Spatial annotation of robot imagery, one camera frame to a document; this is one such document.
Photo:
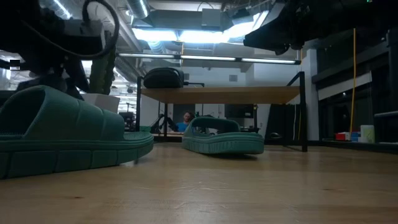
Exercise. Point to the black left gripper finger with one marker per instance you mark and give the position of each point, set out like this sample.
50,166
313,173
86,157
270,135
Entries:
77,81

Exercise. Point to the green rubber slide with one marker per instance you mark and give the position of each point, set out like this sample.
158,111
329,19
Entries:
62,133
224,144

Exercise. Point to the black rubber slide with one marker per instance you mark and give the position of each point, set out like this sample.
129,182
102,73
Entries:
163,79

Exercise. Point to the background black robot arm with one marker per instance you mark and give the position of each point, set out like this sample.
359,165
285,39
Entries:
163,123

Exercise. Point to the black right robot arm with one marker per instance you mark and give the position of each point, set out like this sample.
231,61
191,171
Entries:
342,14

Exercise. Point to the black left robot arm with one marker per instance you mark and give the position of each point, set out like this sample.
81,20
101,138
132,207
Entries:
31,25

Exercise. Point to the green cactus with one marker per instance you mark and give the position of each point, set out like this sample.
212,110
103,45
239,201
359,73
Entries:
101,74

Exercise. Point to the dark screen at desk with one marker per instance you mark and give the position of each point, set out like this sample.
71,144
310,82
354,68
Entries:
4,93

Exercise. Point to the long ceiling light bar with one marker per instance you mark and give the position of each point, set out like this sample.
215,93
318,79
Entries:
205,58

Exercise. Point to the background dark monitor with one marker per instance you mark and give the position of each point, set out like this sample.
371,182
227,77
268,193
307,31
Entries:
239,111

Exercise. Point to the small grey dome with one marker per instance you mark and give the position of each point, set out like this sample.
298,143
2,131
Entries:
275,135

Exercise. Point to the person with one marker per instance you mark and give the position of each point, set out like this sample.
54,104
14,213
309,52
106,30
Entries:
186,117

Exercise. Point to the red box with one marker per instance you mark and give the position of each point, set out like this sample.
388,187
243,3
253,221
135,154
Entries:
340,137

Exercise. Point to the blue box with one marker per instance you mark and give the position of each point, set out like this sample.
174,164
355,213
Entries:
355,137

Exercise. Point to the white and green container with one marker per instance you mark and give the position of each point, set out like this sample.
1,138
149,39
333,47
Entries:
367,133

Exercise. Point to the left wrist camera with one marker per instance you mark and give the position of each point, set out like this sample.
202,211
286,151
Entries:
84,30

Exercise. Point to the wall vent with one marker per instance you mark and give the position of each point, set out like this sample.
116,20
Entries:
233,78

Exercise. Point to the wooden shelf with black frame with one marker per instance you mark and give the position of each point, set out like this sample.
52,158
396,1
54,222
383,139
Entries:
224,95

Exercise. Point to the silver ceiling duct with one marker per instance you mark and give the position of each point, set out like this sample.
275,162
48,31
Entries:
138,7

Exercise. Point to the black rig post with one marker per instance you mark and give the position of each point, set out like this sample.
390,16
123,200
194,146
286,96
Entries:
392,77

